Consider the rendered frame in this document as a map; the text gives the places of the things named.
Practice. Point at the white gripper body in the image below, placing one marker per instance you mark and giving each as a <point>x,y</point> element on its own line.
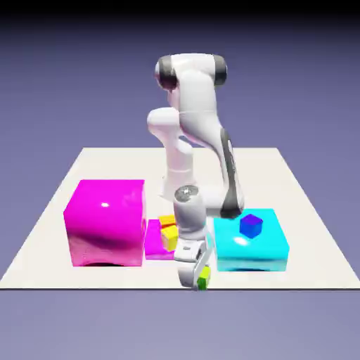
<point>188,272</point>

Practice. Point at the small green cube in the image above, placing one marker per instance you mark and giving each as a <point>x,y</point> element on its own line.
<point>204,277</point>

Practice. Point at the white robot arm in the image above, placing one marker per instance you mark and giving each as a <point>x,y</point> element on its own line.
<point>197,112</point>

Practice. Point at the small yellow cube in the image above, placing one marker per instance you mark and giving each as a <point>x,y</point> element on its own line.
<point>170,237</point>

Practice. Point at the small blue cube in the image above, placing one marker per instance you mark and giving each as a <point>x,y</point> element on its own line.
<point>251,226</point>

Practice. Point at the flat magenta box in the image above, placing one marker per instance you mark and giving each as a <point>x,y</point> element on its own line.
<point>153,242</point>

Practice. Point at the large cyan box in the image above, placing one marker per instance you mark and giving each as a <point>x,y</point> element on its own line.
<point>253,250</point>

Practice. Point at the large magenta box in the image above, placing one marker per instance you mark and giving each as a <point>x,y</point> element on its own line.
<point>104,222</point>

